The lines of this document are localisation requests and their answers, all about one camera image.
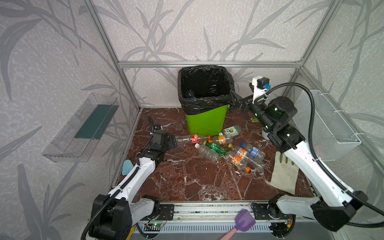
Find coca cola bottle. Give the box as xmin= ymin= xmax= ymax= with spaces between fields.
xmin=175 ymin=134 xmax=211 ymax=145

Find long clear bottle white cap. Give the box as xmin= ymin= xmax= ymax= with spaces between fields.
xmin=195 ymin=143 xmax=220 ymax=162

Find green sprite bottle yellow cap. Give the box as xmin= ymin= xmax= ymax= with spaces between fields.
xmin=204 ymin=141 xmax=228 ymax=157

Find orange fanta label bottle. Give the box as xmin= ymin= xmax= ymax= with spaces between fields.
xmin=228 ymin=144 xmax=264 ymax=172

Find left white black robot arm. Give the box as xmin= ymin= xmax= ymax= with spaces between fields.
xmin=80 ymin=117 xmax=177 ymax=240

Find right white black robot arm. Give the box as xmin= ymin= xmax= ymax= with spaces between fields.
xmin=230 ymin=83 xmax=384 ymax=232

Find green plastic trash bin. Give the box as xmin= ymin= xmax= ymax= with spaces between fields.
xmin=186 ymin=106 xmax=228 ymax=136

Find orange label bottle near bin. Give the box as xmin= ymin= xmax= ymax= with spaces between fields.
xmin=209 ymin=133 xmax=233 ymax=146

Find black bin liner bag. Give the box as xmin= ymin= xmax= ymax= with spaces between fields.
xmin=178 ymin=65 xmax=235 ymax=115

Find white pot artificial flowers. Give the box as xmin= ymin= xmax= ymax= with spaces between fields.
xmin=251 ymin=118 xmax=270 ymax=141

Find teal plastic spatula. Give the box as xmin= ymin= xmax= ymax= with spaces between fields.
xmin=122 ymin=160 xmax=134 ymax=176

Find lime label square bottle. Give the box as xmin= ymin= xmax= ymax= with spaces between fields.
xmin=223 ymin=125 xmax=242 ymax=137

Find clear bottle blue cap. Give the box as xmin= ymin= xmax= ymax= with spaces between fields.
xmin=241 ymin=143 xmax=266 ymax=161

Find beige cloth glove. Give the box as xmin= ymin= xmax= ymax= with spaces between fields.
xmin=270 ymin=152 xmax=299 ymax=195

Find green circuit board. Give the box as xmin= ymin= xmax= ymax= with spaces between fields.
xmin=144 ymin=222 xmax=166 ymax=231

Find purple plastic scoop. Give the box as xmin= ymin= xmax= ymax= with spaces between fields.
xmin=221 ymin=210 xmax=256 ymax=240

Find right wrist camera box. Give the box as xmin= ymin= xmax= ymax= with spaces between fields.
xmin=252 ymin=76 xmax=271 ymax=105

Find white wire mesh basket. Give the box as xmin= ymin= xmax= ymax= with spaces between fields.
xmin=293 ymin=90 xmax=361 ymax=162

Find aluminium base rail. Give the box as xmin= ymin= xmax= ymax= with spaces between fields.
xmin=131 ymin=200 xmax=319 ymax=235

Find clear acrylic wall shelf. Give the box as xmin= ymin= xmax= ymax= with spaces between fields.
xmin=42 ymin=94 xmax=120 ymax=163

